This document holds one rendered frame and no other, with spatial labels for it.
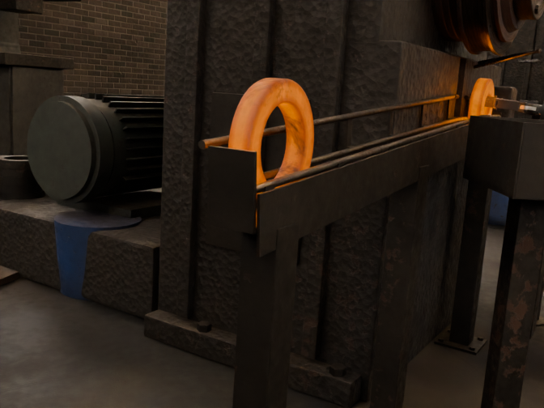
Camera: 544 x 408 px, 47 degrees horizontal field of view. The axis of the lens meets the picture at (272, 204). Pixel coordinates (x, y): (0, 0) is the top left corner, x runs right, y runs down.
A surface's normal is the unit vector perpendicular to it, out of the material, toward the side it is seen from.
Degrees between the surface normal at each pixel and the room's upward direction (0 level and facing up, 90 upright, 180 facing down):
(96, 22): 90
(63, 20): 90
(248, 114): 61
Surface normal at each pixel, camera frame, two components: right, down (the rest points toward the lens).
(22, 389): 0.06, -0.98
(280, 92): 0.86, 0.14
